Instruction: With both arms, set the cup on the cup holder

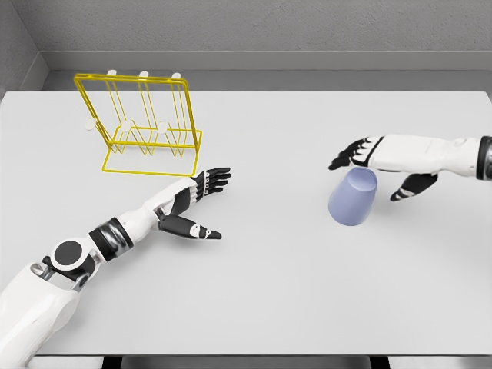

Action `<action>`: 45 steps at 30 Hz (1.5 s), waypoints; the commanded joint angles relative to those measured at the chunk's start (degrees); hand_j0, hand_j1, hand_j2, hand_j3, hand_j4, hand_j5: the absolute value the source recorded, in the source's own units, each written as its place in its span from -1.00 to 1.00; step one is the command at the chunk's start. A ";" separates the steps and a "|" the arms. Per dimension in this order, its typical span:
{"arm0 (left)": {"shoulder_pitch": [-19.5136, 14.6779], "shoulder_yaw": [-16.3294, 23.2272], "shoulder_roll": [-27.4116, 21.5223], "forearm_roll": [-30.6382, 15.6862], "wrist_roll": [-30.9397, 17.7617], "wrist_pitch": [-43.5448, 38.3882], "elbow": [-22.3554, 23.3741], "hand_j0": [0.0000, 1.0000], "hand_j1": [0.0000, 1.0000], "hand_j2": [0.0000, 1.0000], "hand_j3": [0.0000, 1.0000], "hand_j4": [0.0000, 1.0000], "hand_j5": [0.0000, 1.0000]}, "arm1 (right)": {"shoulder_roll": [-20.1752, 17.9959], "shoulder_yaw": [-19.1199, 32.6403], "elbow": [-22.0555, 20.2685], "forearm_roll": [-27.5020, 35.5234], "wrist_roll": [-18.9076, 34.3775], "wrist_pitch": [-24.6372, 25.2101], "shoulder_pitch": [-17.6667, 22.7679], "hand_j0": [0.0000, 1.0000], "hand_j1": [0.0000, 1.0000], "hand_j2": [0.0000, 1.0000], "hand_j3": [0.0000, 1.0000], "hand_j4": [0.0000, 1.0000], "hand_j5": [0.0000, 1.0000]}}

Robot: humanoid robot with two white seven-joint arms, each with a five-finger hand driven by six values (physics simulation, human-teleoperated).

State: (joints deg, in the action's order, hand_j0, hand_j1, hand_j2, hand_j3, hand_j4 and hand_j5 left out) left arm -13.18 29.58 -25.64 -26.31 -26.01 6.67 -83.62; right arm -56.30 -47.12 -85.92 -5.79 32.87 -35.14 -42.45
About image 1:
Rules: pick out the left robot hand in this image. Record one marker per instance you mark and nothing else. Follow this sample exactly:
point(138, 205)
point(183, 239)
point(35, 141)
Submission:
point(180, 200)

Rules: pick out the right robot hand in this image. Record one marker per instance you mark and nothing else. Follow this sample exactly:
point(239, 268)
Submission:
point(399, 151)

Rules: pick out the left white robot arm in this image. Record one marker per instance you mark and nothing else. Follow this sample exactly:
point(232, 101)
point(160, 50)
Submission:
point(57, 276)

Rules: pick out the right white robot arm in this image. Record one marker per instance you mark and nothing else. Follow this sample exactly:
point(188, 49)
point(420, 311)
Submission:
point(469, 155)

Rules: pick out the lavender plastic cup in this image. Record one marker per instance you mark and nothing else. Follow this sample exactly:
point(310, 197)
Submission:
point(353, 200)

